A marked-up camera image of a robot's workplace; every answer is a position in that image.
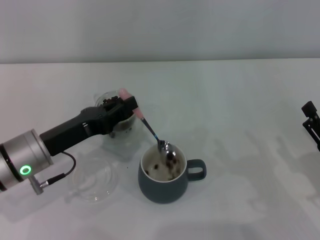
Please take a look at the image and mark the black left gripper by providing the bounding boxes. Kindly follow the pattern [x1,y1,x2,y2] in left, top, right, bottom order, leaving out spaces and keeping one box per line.
[39,95,140,157]

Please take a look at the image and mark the pink handled metal spoon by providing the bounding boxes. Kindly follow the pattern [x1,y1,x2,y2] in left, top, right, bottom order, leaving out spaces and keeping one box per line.
[118,87,180,174]

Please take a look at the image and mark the dark teal ceramic mug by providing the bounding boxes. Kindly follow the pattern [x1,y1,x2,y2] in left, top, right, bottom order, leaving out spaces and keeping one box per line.
[137,143,208,205]

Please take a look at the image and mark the coffee bean pile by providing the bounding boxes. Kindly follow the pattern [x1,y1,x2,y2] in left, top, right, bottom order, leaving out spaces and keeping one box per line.
[100,95,121,105]

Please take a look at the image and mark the clear glass cup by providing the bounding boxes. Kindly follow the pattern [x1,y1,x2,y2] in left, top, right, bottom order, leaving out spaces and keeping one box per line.
[93,90,140,136]

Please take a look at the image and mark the small clear glass dish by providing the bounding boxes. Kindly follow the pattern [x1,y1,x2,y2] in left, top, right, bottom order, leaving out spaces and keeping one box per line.
[71,159,119,204]

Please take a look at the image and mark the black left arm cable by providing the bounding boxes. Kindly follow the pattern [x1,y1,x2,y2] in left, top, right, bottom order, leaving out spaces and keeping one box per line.
[30,150,77,196]

